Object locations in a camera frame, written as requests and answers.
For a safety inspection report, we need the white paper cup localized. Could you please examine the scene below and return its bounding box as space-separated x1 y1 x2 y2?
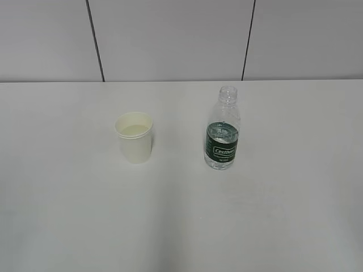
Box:
115 112 154 164

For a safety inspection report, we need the clear green-label water bottle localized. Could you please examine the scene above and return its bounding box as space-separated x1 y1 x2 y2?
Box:
204 86 240 170

